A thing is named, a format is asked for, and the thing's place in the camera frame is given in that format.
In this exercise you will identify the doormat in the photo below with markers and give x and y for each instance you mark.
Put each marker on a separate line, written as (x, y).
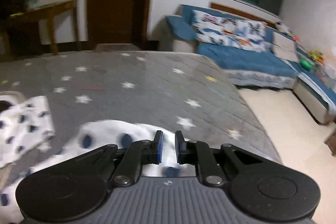
(115, 47)

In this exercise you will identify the glass jar on table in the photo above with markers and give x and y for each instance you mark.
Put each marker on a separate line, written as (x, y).
(31, 4)

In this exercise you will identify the grey star quilted table cover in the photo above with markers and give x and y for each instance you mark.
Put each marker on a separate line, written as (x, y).
(78, 102)

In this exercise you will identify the beige cushion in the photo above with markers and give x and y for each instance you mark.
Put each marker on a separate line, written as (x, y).
(284, 48)

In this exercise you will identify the colourful toy pile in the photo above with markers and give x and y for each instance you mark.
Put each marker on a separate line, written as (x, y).
(317, 56)

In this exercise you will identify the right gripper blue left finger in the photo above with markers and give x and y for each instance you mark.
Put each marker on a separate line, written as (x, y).
(153, 149)

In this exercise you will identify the panda plush toy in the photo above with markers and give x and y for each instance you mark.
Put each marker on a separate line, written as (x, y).
(281, 27)

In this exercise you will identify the wooden side table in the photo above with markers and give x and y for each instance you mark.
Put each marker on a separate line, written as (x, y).
(48, 13)

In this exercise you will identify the blue sectional sofa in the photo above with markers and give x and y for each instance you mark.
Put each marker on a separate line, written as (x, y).
(256, 69)

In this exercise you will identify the round induction cooktop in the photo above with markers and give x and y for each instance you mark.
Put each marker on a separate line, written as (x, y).
(10, 98)

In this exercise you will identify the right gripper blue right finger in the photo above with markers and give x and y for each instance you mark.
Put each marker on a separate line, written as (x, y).
(185, 149)

